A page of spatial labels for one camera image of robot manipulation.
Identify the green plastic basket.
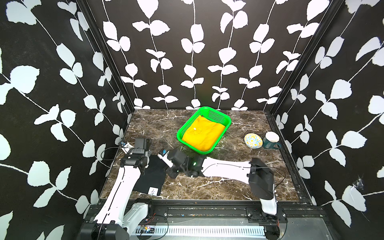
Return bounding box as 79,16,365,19
177,107,232,155

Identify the white slotted cable duct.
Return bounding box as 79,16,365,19
135,226,266,238

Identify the black t-shirt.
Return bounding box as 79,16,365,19
133,155,168,196

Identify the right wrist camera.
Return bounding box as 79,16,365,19
158,151,174,168

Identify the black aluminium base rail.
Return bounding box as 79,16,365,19
152,200,327,225

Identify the green mug white lid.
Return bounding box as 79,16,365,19
263,132,282,150

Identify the patterned yellow blue plate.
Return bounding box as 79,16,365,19
244,133,263,149

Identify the yellow t-shirt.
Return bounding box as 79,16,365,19
182,116,225,152

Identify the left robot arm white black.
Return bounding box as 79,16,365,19
77,148,151,240

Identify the small circuit board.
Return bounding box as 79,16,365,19
140,226,155,235

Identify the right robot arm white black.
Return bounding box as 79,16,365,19
158,149,278,217

